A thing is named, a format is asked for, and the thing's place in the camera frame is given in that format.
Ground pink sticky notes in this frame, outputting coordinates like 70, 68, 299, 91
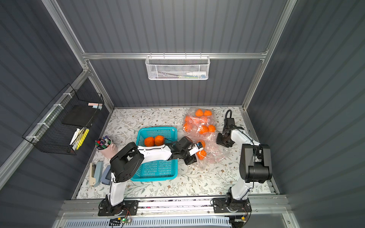
88, 103, 103, 110

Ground white marker in basket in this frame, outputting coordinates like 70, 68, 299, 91
69, 128, 80, 145

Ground black notebook in basket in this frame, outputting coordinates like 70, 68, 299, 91
61, 105, 100, 128

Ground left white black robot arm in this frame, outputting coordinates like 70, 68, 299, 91
106, 136, 203, 207

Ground green led circuit board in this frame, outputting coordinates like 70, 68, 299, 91
108, 218, 132, 228

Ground yellow marker in basket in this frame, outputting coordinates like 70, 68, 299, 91
73, 128, 89, 151

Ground orange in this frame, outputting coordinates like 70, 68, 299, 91
144, 137, 155, 147
195, 109, 204, 117
155, 135, 165, 146

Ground teal plastic basket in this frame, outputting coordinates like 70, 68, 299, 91
131, 126, 178, 182

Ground black wire wall basket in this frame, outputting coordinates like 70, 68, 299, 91
23, 84, 104, 155

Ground pink pen cup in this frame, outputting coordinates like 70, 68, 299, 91
95, 135, 118, 159

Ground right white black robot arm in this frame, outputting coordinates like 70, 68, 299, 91
216, 109, 272, 206

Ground white wire mesh basket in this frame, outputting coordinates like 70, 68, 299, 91
145, 56, 211, 80

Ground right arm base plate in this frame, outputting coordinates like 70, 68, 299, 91
211, 198, 252, 214

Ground aluminium linear rail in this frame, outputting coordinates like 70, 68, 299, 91
57, 194, 292, 219

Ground clear zip-top bag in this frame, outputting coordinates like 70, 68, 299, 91
182, 108, 217, 137
193, 133, 229, 170

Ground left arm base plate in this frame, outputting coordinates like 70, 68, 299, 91
98, 198, 139, 217

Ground orange bag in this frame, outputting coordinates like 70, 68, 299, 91
199, 125, 209, 135
208, 125, 216, 133
203, 110, 213, 116
196, 150, 207, 160

